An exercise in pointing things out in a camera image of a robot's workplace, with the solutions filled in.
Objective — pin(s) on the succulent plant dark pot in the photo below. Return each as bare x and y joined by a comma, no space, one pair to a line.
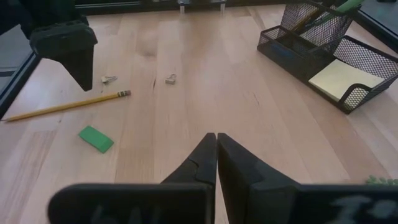
382,181

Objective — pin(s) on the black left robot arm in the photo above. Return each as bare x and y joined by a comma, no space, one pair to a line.
37,12

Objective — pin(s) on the yellow sticky notes pad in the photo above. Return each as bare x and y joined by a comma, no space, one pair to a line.
342,79

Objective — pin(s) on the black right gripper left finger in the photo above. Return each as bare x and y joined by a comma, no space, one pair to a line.
186,202

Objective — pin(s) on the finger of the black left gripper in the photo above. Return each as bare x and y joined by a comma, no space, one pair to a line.
81,67

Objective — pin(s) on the black pen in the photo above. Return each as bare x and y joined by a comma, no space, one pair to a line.
320,21

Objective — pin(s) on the black mesh desk organizer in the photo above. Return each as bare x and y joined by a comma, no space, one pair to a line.
295,59

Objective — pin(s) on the green eraser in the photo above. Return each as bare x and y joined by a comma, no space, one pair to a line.
96,139

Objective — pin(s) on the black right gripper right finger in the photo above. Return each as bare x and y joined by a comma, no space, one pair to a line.
255,199

